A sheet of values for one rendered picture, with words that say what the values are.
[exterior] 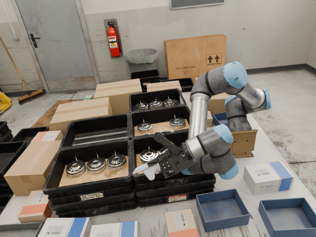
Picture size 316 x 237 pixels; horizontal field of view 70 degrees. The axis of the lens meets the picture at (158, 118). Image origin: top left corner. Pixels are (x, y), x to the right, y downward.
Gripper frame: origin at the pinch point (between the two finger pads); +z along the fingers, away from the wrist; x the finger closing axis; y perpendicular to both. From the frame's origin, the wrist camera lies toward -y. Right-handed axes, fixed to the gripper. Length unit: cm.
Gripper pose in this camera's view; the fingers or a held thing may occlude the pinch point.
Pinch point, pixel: (136, 168)
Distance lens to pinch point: 84.1
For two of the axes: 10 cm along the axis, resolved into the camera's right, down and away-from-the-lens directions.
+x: 1.3, 0.8, 9.9
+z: -9.0, 4.3, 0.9
